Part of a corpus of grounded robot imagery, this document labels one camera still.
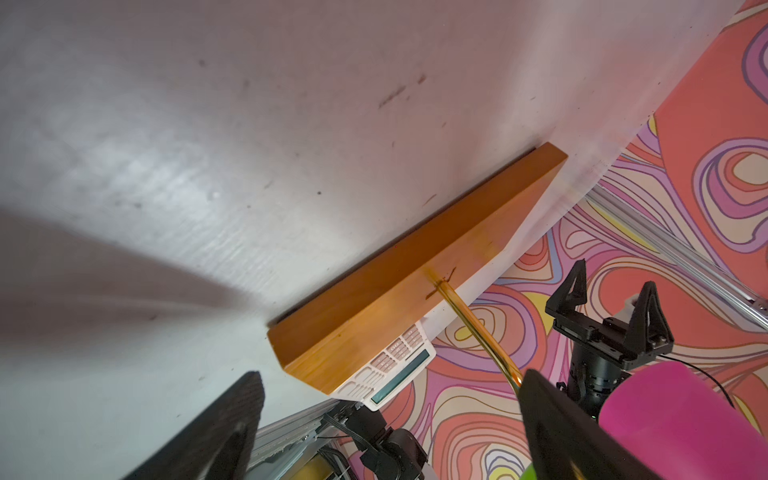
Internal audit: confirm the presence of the gold wire rack wooden base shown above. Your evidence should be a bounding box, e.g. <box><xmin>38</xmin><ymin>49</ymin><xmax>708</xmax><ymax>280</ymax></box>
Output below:
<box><xmin>268</xmin><ymin>143</ymin><xmax>568</xmax><ymax>395</ymax></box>

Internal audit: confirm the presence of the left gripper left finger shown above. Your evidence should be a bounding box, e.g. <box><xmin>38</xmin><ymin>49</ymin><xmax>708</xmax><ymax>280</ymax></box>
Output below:
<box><xmin>126</xmin><ymin>371</ymin><xmax>265</xmax><ymax>479</ymax></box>

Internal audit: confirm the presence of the magenta wine glass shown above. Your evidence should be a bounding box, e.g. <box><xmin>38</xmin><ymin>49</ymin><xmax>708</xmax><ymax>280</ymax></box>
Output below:
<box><xmin>598</xmin><ymin>362</ymin><xmax>767</xmax><ymax>479</ymax></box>

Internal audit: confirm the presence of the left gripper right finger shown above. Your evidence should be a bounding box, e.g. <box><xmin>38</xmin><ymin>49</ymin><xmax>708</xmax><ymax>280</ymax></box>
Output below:
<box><xmin>518</xmin><ymin>370</ymin><xmax>658</xmax><ymax>479</ymax></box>

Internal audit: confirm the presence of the pink calculator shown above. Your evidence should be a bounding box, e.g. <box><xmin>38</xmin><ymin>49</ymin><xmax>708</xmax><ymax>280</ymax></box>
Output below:
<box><xmin>330</xmin><ymin>321</ymin><xmax>436</xmax><ymax>411</ymax></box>

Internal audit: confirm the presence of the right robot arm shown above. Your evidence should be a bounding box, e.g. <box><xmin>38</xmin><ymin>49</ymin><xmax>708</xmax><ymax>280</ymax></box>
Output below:
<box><xmin>545</xmin><ymin>259</ymin><xmax>674</xmax><ymax>419</ymax></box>

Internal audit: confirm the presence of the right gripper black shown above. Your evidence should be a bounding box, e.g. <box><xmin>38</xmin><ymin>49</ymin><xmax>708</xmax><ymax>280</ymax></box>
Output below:
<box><xmin>545</xmin><ymin>259</ymin><xmax>674</xmax><ymax>369</ymax></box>

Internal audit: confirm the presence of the green wine glass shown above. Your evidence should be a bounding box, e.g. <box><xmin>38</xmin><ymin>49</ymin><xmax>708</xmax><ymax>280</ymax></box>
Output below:
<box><xmin>519</xmin><ymin>464</ymin><xmax>537</xmax><ymax>480</ymax></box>

